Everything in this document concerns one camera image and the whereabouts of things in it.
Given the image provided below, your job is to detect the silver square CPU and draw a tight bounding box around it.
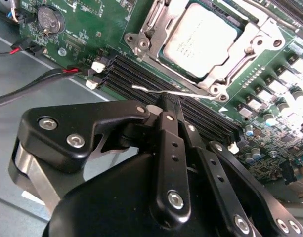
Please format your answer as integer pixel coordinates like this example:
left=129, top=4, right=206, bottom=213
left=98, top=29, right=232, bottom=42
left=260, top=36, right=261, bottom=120
left=158, top=2, right=248, bottom=79

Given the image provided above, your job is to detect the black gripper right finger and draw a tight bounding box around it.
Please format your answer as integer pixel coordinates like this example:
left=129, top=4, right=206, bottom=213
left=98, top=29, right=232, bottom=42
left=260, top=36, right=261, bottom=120
left=177, top=98, right=303, bottom=237

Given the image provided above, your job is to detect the metal socket cover frame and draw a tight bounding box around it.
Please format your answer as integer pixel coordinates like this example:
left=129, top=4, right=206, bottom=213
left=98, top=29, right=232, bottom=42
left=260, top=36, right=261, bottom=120
left=140, top=0, right=285, bottom=86

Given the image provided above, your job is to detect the wire locking lever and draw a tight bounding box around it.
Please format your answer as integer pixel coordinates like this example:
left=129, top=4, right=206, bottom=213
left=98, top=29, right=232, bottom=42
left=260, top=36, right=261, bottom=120
left=131, top=84, right=216, bottom=101
left=245, top=0, right=302, bottom=33

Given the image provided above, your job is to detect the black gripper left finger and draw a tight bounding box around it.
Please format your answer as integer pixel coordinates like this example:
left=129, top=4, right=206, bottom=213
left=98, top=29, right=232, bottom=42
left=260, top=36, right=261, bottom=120
left=7, top=93, right=192, bottom=228

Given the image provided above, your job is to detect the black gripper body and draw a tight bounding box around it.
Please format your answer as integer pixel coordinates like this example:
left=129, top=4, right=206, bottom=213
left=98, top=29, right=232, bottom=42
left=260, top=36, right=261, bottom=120
left=42, top=153, right=231, bottom=237

